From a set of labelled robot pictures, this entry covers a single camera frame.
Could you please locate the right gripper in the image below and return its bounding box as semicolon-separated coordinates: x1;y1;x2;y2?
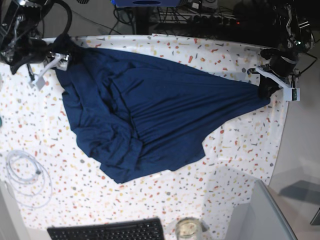
8;37;53;74

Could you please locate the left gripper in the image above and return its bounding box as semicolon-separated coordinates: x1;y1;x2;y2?
260;48;299;78

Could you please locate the blue t-shirt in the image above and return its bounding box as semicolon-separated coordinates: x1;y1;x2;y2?
55;37;271;184

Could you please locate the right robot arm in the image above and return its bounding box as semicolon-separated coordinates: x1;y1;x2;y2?
0;0;73;75

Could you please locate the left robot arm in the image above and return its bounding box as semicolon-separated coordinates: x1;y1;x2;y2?
260;0;315;78

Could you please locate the black power strip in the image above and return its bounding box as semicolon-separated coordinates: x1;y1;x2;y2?
149;9;243;27

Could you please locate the blue box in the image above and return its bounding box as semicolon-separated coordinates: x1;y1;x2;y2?
111;0;188;7

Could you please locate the terrazzo patterned tablecloth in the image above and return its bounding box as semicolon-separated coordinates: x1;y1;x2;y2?
0;33;296;238

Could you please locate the grey monitor edge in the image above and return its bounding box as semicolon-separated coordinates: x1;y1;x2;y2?
225;180;297;240

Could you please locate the glass jar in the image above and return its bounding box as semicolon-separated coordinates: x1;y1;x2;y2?
175;217;203;240

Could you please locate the black keyboard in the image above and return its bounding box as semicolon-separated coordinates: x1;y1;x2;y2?
47;218;165;240

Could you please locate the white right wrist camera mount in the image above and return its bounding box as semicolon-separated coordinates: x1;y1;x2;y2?
26;52;71;91

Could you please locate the coiled white cable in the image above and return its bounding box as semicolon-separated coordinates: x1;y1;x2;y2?
4;149;53;210

